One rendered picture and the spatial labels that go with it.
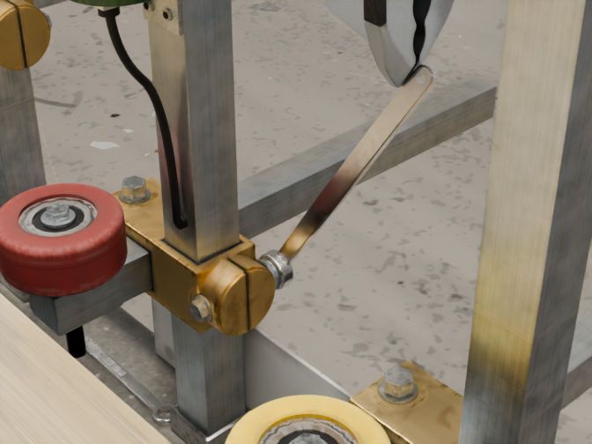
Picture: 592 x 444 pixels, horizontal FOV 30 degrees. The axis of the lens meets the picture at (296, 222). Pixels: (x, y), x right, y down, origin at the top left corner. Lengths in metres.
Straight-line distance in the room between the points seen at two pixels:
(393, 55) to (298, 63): 2.36
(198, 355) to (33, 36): 0.27
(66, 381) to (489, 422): 0.21
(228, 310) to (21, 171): 0.28
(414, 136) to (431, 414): 0.32
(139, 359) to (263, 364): 0.16
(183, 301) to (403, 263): 1.50
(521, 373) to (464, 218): 1.83
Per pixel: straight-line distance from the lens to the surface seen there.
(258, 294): 0.71
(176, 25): 0.62
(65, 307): 0.71
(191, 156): 0.66
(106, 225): 0.68
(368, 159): 0.67
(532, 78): 0.45
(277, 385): 0.77
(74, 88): 2.90
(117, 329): 0.93
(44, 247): 0.67
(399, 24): 0.61
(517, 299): 0.51
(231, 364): 0.77
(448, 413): 0.62
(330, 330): 2.03
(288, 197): 0.80
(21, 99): 0.89
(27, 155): 0.91
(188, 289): 0.71
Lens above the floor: 1.28
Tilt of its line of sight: 34 degrees down
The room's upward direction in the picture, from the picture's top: straight up
